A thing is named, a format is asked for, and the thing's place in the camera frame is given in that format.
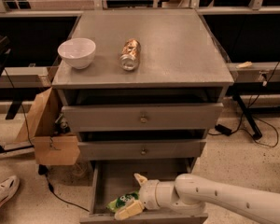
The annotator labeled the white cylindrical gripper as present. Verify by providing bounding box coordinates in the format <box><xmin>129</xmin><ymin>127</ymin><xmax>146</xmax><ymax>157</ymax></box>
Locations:
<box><xmin>115</xmin><ymin>173</ymin><xmax>177</xmax><ymax>220</ymax></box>

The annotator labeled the green rice chip bag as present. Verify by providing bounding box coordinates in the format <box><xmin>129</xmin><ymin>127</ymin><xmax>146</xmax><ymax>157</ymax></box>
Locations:
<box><xmin>106</xmin><ymin>191</ymin><xmax>139</xmax><ymax>213</ymax></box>

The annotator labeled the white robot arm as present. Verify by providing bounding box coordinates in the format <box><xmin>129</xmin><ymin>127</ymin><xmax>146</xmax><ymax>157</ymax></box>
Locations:
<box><xmin>115</xmin><ymin>174</ymin><xmax>280</xmax><ymax>224</ymax></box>

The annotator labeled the grey bottom drawer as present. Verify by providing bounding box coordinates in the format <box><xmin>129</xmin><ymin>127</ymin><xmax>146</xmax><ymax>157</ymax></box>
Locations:
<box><xmin>79</xmin><ymin>159</ymin><xmax>208</xmax><ymax>224</ymax></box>

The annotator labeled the grey drawer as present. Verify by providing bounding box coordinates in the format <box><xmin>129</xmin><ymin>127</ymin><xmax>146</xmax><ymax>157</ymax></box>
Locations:
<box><xmin>79</xmin><ymin>159</ymin><xmax>208</xmax><ymax>224</ymax></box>
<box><xmin>62</xmin><ymin>103</ymin><xmax>223</xmax><ymax>132</ymax></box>
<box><xmin>78</xmin><ymin>139</ymin><xmax>205</xmax><ymax>161</ymax></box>

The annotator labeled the brass middle drawer knob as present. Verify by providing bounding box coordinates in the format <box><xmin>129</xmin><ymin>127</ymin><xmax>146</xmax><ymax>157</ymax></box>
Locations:
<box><xmin>140</xmin><ymin>148</ymin><xmax>147</xmax><ymax>156</ymax></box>

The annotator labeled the brass drawer knob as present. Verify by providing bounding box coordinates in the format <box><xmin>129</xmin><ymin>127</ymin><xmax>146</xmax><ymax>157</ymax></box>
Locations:
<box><xmin>140</xmin><ymin>115</ymin><xmax>148</xmax><ymax>123</ymax></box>
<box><xmin>140</xmin><ymin>148</ymin><xmax>147</xmax><ymax>156</ymax></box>

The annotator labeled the grey middle drawer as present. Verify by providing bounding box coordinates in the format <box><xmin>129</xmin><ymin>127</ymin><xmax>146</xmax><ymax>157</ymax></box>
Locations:
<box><xmin>78</xmin><ymin>139</ymin><xmax>205</xmax><ymax>161</ymax></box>

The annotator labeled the brass top drawer knob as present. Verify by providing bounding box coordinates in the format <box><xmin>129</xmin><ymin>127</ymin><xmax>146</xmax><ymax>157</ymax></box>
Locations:
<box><xmin>140</xmin><ymin>115</ymin><xmax>148</xmax><ymax>123</ymax></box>

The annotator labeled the grey top drawer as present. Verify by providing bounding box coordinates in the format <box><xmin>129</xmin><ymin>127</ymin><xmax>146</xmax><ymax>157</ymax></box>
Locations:
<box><xmin>62</xmin><ymin>103</ymin><xmax>223</xmax><ymax>132</ymax></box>

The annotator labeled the grey drawer cabinet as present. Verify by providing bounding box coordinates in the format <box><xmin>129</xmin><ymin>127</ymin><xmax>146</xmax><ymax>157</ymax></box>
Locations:
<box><xmin>50</xmin><ymin>8</ymin><xmax>235</xmax><ymax>173</ymax></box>

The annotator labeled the brown cardboard box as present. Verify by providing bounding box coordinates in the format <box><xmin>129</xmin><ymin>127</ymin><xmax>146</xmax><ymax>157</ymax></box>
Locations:
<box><xmin>15</xmin><ymin>88</ymin><xmax>80</xmax><ymax>165</ymax></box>

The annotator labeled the black power adapter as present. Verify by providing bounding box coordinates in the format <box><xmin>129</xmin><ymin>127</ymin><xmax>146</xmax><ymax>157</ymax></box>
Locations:
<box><xmin>215</xmin><ymin>124</ymin><xmax>231</xmax><ymax>136</ymax></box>

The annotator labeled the black table leg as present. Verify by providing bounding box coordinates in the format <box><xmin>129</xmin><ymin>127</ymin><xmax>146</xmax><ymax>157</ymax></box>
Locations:
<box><xmin>232</xmin><ymin>93</ymin><xmax>262</xmax><ymax>140</ymax></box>

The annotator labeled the gold soda can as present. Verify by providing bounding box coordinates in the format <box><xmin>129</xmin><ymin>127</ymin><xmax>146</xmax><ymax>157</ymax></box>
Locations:
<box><xmin>119</xmin><ymin>39</ymin><xmax>141</xmax><ymax>71</ymax></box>

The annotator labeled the white sneaker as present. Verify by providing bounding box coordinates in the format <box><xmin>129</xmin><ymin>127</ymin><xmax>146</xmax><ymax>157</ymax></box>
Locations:
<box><xmin>0</xmin><ymin>175</ymin><xmax>20</xmax><ymax>208</ymax></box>

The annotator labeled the white ceramic bowl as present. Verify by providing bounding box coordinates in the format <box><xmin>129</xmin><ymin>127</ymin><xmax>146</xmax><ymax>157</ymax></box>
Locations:
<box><xmin>58</xmin><ymin>37</ymin><xmax>96</xmax><ymax>69</ymax></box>

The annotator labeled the small cream foam piece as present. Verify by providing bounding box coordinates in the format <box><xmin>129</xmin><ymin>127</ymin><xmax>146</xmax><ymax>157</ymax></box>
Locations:
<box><xmin>236</xmin><ymin>62</ymin><xmax>252</xmax><ymax>69</ymax></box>

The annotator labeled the black floor cable left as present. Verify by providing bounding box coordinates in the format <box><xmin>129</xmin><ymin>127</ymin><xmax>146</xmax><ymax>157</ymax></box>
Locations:
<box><xmin>37</xmin><ymin>164</ymin><xmax>90</xmax><ymax>213</ymax></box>

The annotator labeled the black floor cable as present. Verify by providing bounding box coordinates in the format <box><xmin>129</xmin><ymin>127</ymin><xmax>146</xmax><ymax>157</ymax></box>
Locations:
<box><xmin>207</xmin><ymin>61</ymin><xmax>280</xmax><ymax>148</ymax></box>
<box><xmin>37</xmin><ymin>164</ymin><xmax>90</xmax><ymax>213</ymax></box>

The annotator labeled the black floor cable right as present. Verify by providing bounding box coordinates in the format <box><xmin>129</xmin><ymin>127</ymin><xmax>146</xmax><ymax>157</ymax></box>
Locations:
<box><xmin>207</xmin><ymin>61</ymin><xmax>280</xmax><ymax>148</ymax></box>

